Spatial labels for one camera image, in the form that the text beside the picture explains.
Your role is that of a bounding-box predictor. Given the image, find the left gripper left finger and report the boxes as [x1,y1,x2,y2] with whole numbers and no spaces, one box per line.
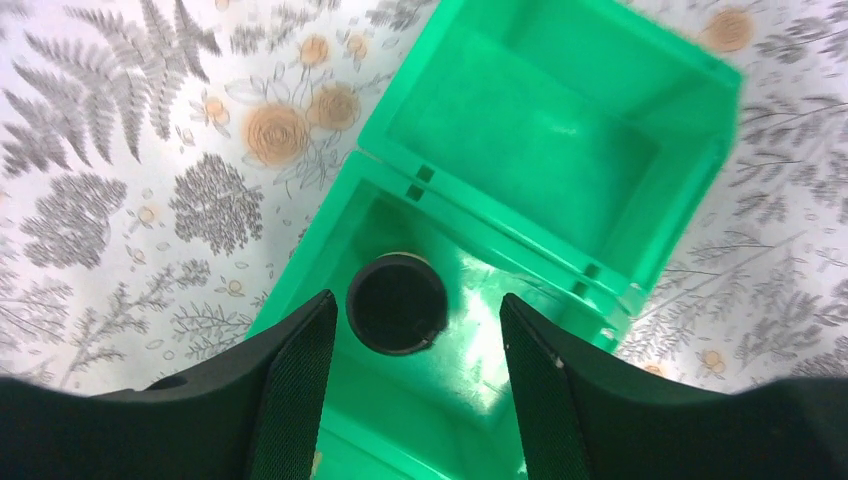
[1,290,337,479]

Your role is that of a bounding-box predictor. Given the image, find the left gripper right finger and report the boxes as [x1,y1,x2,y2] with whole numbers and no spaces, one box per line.
[500,294,847,479]

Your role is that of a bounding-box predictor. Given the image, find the green bin middle section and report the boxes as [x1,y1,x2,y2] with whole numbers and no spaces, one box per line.
[250,152,630,479]

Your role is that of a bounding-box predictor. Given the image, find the floral table mat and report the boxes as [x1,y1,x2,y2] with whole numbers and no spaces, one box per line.
[1,1,847,394]

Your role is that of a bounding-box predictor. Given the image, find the small black cap spice jar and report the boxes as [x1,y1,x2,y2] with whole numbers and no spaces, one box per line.
[345,252,449,356]

